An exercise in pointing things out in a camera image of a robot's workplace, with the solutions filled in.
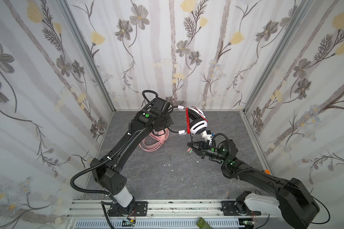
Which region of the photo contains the black adapter cable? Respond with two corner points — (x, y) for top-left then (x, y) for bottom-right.
(187, 134), (196, 154)

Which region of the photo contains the pink headset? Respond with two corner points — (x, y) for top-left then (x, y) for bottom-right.
(139, 128), (170, 152)

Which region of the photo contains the red headset cable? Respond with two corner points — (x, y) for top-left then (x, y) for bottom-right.
(185, 107), (209, 135)

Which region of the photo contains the white black headset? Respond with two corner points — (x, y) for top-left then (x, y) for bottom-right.
(168, 105), (208, 135)

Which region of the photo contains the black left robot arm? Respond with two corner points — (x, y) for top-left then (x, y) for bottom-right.
(70, 90), (173, 215)

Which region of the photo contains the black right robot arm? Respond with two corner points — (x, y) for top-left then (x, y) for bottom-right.
(187, 135), (321, 229)

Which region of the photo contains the green circuit board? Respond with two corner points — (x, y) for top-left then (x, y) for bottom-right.
(196, 217), (212, 229)

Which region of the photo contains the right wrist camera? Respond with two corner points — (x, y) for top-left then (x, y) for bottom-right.
(201, 130), (215, 145)

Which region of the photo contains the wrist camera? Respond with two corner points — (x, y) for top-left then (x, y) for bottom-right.
(152, 97), (171, 113)
(201, 130), (215, 145)

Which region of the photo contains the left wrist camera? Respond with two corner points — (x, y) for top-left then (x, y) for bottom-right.
(152, 97), (171, 113)

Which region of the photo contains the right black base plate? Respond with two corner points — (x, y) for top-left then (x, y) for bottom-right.
(221, 200), (239, 216)

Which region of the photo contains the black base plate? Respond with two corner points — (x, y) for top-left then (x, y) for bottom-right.
(221, 200), (239, 216)
(133, 201), (149, 217)

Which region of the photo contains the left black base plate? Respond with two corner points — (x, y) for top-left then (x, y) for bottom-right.
(133, 201), (149, 217)

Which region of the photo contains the aluminium mounting rail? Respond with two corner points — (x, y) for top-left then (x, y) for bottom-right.
(62, 199), (304, 229)

